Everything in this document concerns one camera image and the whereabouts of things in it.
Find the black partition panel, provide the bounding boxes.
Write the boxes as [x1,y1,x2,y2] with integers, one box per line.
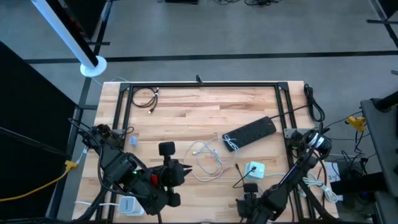
[0,40,80,220]
[46,0,113,68]

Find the white paper sheet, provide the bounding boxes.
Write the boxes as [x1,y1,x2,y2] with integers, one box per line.
[325,161,342,184]

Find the black metal stand legs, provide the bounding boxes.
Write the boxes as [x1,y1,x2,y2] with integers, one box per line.
[366,0,398,50]

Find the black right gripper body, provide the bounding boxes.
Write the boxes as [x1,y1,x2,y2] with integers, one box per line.
[235,182,271,224]

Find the yellow extension cord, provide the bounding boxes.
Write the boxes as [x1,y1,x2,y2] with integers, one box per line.
[0,159,79,203]

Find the white bundled power cord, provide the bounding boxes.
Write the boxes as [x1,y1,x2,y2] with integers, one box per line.
[264,172,339,203]

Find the black power strip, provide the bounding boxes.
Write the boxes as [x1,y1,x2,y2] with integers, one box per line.
[221,115,277,152]

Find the white tower power strip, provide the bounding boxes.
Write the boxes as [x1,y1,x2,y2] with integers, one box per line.
[119,195,146,217]

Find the white braided charger cable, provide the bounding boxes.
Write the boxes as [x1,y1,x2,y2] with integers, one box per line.
[192,134,241,175]
[182,138,225,183]

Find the yellow power plug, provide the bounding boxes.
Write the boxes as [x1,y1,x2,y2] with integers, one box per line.
[345,116,367,133]

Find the thin black charger cable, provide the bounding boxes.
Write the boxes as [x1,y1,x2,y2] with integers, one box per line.
[232,163,257,189]

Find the black power strip cord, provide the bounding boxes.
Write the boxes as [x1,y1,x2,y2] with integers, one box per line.
[269,83,326,123]

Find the pale green cube power strip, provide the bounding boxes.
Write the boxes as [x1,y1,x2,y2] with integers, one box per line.
[244,161,266,183]

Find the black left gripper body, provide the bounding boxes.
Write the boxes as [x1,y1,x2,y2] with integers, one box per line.
[146,142,182,208]

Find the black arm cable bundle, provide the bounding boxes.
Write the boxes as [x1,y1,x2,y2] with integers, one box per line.
[298,186,336,222]
[73,186,121,222]

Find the white pole with round base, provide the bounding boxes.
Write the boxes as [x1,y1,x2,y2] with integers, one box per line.
[30,0,108,78]

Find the dark grey side table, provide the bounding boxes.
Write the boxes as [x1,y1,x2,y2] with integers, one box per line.
[359,91,398,224]

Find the black USB cable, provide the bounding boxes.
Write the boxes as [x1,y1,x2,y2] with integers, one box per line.
[131,86,160,114]

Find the white tower strip cord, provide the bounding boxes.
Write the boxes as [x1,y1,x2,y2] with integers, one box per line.
[73,140,121,207]

